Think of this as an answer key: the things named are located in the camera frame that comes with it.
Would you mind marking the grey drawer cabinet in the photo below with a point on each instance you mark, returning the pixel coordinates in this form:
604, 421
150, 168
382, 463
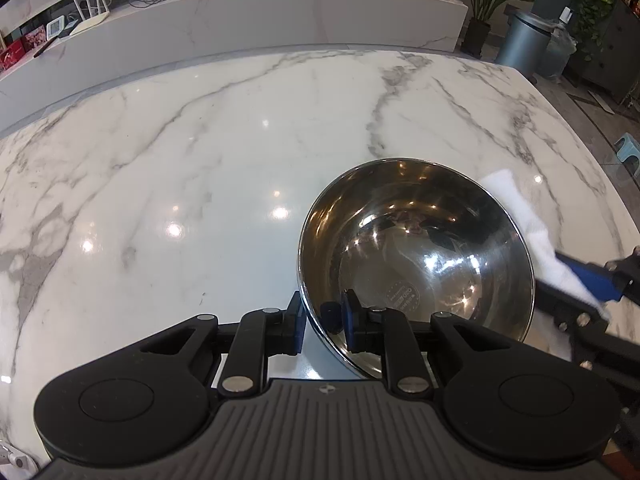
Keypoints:
612, 55

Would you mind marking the small blue stool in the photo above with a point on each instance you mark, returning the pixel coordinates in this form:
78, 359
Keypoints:
629, 152

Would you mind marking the potted long-leaf plant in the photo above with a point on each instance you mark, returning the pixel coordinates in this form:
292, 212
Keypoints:
477, 30

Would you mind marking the white plastic object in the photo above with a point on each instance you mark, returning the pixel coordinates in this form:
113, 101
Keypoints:
14, 455

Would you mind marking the green climbing plant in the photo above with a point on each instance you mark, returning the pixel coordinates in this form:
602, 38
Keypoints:
600, 0

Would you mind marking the black stick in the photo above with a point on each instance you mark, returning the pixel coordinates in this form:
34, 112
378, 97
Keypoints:
52, 44

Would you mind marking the small white display clock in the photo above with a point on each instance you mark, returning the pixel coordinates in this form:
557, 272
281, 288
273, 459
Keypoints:
55, 29

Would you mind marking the grey metal trash bin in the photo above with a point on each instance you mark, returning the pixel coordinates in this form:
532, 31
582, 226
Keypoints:
520, 45

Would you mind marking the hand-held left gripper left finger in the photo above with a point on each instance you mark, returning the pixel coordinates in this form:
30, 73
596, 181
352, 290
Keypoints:
298, 321

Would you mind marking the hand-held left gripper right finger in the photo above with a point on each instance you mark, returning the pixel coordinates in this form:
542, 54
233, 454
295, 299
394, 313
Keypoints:
350, 321

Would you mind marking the white router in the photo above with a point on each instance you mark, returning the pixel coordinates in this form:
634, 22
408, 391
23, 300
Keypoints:
92, 17

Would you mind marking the white cleaning cloth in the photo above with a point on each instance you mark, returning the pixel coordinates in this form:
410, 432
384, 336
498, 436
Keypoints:
530, 230

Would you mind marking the blue steel-lined bowl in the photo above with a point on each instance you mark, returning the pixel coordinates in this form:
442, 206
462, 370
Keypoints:
425, 260

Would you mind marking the clear plastic bag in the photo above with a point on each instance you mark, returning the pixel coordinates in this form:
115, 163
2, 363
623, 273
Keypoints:
557, 52

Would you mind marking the white marble counter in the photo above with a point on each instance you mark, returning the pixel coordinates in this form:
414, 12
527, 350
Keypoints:
240, 25

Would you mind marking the red boxes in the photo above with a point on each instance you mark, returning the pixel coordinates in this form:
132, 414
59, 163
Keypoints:
20, 50

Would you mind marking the flat cardboard piece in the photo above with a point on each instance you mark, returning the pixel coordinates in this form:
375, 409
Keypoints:
601, 102

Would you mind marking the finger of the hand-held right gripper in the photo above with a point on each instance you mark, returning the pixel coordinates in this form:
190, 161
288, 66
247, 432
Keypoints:
587, 277
580, 327

